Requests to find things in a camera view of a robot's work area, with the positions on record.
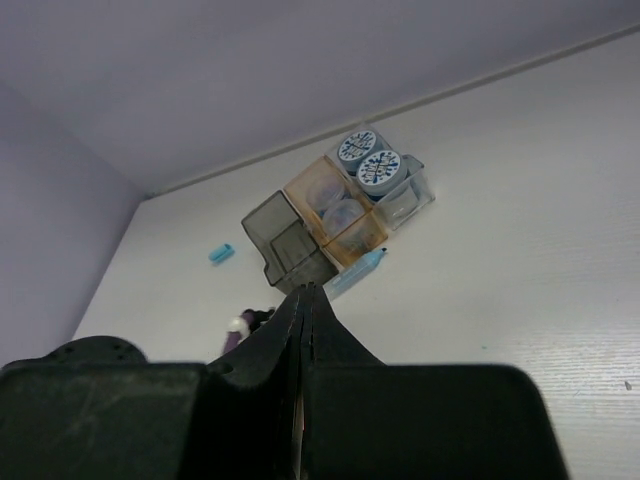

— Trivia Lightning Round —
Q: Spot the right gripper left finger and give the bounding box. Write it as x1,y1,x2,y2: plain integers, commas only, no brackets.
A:
1,288,306,479

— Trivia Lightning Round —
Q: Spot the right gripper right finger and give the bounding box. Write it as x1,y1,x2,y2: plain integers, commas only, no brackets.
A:
301,287,569,479

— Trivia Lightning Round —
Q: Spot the clear jar of pins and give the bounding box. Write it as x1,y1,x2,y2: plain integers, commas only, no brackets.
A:
322,199,367,237
305,174,347,216

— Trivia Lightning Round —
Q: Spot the blue lidded round tin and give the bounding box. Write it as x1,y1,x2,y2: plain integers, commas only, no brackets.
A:
337,129,378,175

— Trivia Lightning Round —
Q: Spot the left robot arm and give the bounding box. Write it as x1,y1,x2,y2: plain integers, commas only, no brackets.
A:
41,335,148,364

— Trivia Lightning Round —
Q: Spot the blue highlighter marker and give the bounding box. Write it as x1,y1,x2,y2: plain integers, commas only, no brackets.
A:
323,248,388,301

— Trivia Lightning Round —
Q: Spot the blue marker cap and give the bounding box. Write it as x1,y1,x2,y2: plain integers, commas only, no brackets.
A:
208,243,235,265

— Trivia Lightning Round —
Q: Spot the dark grey plastic container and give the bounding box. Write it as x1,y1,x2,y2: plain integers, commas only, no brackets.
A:
241,190,338,295

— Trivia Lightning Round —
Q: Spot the amber plastic container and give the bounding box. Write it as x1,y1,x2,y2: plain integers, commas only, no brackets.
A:
284,156,388,267

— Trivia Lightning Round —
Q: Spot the clear plastic container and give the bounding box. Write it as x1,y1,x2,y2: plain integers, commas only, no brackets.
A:
327,123,435,231

